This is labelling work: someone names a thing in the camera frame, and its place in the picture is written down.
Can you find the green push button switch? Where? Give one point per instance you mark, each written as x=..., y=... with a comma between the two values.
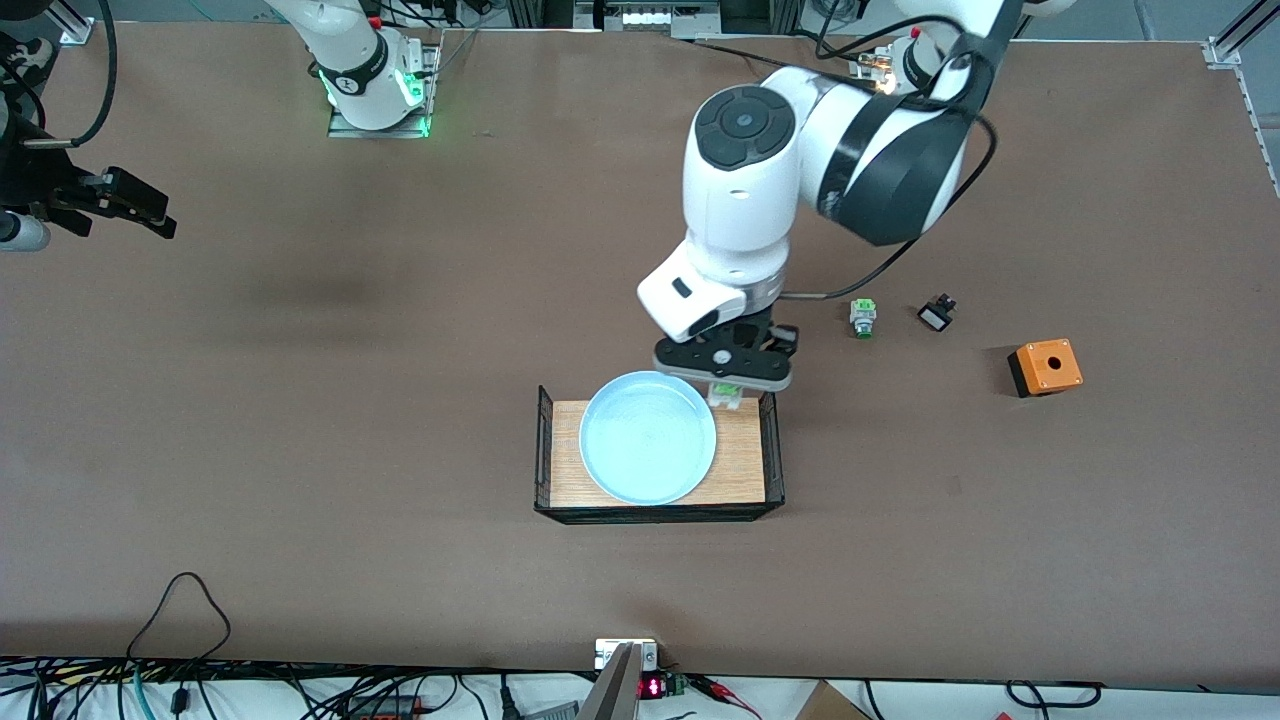
x=863, y=315

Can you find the aluminium frame profile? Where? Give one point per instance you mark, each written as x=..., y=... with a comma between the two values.
x=1235, y=40
x=72, y=22

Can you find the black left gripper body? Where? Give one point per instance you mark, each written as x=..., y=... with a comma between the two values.
x=781, y=339

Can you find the light blue round plate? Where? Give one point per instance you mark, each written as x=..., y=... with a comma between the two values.
x=640, y=440

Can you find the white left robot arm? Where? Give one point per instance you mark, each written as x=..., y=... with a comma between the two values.
x=740, y=200

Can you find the orange button enclosure box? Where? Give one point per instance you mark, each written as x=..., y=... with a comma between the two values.
x=1050, y=372

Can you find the camouflage shoe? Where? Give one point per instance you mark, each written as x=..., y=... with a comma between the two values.
x=25, y=60

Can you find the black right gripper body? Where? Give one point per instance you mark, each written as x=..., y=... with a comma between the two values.
x=42, y=187

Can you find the grey camera pole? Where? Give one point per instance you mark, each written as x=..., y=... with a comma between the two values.
x=615, y=695

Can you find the green white switch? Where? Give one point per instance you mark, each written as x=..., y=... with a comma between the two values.
x=727, y=396

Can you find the silver mounting plate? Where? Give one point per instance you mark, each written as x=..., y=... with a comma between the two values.
x=648, y=655

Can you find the small red digit display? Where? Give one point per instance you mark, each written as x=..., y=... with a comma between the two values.
x=652, y=687

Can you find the black switch with white face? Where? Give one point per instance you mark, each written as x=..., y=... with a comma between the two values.
x=935, y=318

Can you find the wooden shelf with mesh sides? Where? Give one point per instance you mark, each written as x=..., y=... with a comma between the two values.
x=740, y=450

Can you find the brown cardboard piece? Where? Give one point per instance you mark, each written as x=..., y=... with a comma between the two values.
x=830, y=705

